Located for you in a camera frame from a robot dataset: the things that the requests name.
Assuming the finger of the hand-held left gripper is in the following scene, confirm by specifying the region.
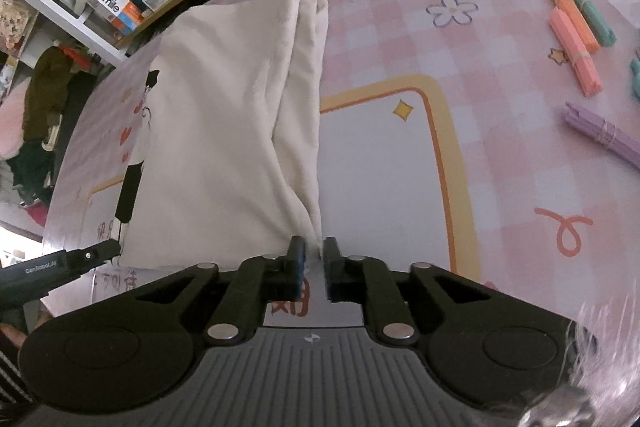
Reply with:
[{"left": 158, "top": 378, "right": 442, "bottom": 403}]
[{"left": 65, "top": 239, "right": 123, "bottom": 270}]

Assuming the orange stick bundle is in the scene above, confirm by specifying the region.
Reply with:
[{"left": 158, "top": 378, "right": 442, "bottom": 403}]
[{"left": 548, "top": 0, "right": 601, "bottom": 54}]

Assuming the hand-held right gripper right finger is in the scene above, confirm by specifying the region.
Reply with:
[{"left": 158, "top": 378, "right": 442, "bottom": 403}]
[{"left": 322, "top": 236, "right": 503, "bottom": 347}]

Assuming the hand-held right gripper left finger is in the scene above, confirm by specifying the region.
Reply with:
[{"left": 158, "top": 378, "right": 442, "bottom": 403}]
[{"left": 134, "top": 235, "right": 307, "bottom": 348}]

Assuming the dark green cloth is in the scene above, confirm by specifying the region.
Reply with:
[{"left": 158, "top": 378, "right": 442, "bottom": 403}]
[{"left": 6, "top": 141, "right": 57, "bottom": 204}]

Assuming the pink stick bundle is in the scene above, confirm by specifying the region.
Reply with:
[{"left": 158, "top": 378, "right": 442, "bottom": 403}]
[{"left": 548, "top": 7, "right": 604, "bottom": 98}]

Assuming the pink checked table mat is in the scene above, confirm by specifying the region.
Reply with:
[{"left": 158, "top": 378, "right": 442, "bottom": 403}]
[{"left": 41, "top": 0, "right": 640, "bottom": 335}]

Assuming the person's left forearm striped sleeve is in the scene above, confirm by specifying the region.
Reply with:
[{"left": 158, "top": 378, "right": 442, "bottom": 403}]
[{"left": 0, "top": 342, "right": 34, "bottom": 405}]

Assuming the white t-shirt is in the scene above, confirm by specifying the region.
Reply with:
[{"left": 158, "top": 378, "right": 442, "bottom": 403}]
[{"left": 114, "top": 0, "right": 331, "bottom": 272}]

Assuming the purple stick bundle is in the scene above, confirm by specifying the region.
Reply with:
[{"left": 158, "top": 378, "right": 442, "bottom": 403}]
[{"left": 562, "top": 101, "right": 640, "bottom": 170}]

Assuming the person's left hand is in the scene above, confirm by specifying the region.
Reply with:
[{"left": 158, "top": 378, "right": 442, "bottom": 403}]
[{"left": 0, "top": 323, "right": 30, "bottom": 350}]

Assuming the white shelf post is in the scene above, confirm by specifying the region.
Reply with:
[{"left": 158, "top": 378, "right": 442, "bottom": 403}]
[{"left": 0, "top": 0, "right": 130, "bottom": 64}]

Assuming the pink pillow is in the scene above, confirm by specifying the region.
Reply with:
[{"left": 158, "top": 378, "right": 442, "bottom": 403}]
[{"left": 0, "top": 82, "right": 27, "bottom": 160}]

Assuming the white and orange upright carton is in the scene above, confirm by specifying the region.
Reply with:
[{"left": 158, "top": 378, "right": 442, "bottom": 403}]
[{"left": 89, "top": 0, "right": 145, "bottom": 34}]

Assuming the brown plush toy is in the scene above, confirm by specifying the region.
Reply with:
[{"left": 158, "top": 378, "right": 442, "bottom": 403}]
[{"left": 22, "top": 45, "right": 95, "bottom": 144}]

